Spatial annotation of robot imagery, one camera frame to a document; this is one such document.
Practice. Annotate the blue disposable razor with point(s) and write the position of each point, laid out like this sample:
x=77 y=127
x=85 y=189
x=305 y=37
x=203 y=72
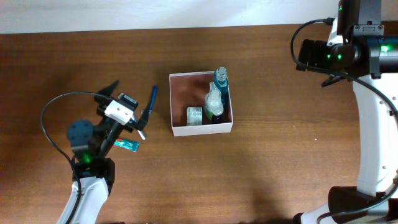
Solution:
x=152 y=98

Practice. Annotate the red green toothpaste tube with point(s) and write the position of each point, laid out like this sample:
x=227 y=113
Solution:
x=126 y=144

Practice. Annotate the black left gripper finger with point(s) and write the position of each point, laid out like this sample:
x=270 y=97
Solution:
x=142 y=122
x=106 y=92

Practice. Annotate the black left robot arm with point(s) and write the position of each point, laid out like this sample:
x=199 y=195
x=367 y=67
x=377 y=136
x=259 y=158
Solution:
x=93 y=173

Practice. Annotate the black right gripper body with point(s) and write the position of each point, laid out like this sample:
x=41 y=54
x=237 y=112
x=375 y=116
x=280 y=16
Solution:
x=331 y=57

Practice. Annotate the green mouthwash bottle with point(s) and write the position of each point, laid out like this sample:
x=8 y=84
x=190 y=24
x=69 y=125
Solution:
x=221 y=82

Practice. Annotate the pink open box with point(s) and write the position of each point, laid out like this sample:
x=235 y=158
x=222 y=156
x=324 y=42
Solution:
x=189 y=90

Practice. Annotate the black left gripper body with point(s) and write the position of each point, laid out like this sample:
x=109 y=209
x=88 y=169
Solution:
x=113 y=129

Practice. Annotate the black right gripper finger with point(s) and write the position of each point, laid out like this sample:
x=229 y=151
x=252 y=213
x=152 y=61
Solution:
x=304 y=54
x=316 y=60

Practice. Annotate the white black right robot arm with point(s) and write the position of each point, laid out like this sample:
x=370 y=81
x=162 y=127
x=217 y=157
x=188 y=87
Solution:
x=374 y=198

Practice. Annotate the blue white toothbrush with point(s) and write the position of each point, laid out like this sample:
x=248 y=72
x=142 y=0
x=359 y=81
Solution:
x=141 y=133

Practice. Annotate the green white soap packet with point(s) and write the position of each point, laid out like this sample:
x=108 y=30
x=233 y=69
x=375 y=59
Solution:
x=194 y=116

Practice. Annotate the clear soap pump bottle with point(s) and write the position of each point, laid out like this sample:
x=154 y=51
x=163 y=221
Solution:
x=213 y=104

